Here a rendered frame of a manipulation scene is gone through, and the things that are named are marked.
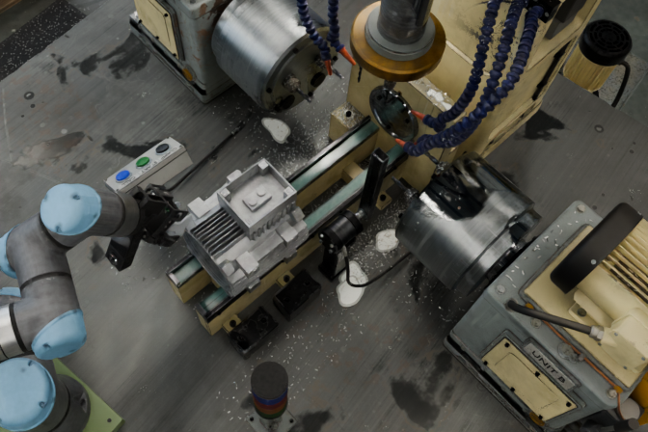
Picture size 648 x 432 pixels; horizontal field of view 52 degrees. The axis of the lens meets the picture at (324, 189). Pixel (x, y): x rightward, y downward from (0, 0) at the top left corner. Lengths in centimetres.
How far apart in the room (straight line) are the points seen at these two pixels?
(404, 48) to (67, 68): 105
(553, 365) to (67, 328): 81
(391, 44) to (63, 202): 62
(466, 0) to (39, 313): 97
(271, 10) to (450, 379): 91
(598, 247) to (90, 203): 78
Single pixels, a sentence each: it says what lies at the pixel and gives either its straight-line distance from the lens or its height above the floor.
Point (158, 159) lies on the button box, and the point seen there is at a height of 108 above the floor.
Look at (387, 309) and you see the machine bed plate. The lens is 158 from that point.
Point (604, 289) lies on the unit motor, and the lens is 117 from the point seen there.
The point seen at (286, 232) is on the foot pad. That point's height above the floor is 108.
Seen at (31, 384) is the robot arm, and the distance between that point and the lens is 134.
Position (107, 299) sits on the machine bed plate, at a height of 80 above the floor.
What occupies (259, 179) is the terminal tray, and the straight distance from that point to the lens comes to 134.
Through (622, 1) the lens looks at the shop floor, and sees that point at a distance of 358.
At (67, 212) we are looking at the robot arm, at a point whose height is 141.
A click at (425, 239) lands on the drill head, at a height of 109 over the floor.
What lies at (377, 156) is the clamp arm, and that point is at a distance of 122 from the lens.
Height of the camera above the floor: 229
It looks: 62 degrees down
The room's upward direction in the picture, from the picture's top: 8 degrees clockwise
